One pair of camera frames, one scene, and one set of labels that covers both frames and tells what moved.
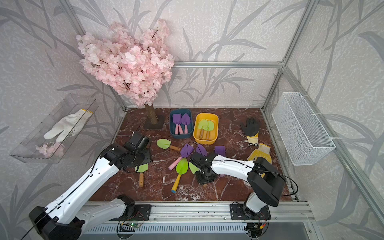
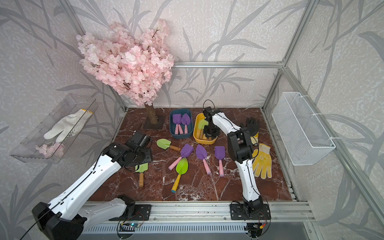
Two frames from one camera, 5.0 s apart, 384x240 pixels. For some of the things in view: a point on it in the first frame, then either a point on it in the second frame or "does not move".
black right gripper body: (201, 179) to (211, 131)
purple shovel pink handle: (177, 120) does not move
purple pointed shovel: (186, 120) does not move
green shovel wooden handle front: (202, 125) does not move
